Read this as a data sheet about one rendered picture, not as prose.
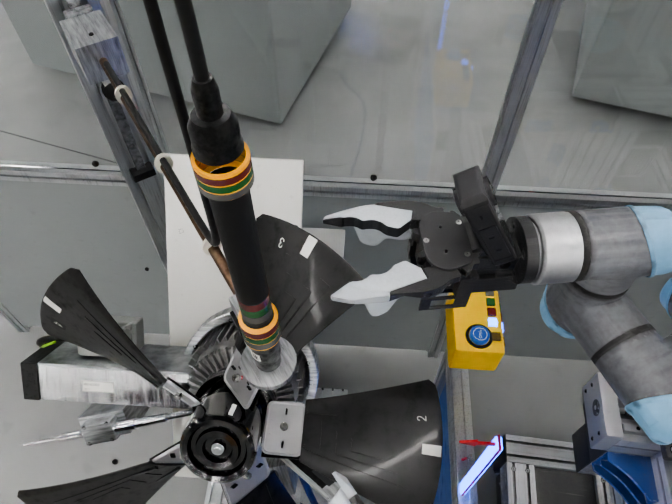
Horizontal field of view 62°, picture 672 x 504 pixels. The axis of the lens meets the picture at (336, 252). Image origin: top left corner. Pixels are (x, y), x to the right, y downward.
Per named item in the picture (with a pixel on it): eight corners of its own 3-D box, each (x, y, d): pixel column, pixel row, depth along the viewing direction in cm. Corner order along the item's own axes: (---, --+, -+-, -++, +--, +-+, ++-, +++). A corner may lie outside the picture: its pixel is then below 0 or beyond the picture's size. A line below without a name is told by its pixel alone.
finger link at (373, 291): (344, 343, 56) (422, 306, 58) (345, 314, 51) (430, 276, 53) (330, 318, 57) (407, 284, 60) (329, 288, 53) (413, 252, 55)
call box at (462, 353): (443, 306, 129) (451, 282, 121) (487, 309, 129) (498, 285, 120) (447, 371, 120) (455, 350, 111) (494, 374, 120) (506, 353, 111)
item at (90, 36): (74, 57, 99) (54, 13, 92) (112, 45, 101) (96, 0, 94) (91, 89, 94) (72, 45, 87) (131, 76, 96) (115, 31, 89)
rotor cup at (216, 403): (195, 442, 99) (170, 490, 87) (193, 368, 96) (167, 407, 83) (275, 447, 99) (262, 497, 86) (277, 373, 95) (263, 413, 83)
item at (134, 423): (205, 412, 101) (29, 446, 105) (202, 401, 100) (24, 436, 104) (202, 419, 99) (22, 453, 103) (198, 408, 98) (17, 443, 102)
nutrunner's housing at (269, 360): (250, 367, 73) (161, 71, 35) (277, 352, 74) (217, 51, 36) (264, 391, 71) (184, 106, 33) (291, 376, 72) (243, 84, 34)
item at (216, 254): (100, 66, 92) (97, 59, 91) (109, 63, 92) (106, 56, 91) (242, 311, 65) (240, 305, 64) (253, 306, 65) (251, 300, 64)
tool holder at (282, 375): (225, 343, 72) (211, 305, 64) (273, 318, 74) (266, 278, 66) (256, 401, 67) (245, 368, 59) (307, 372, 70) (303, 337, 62)
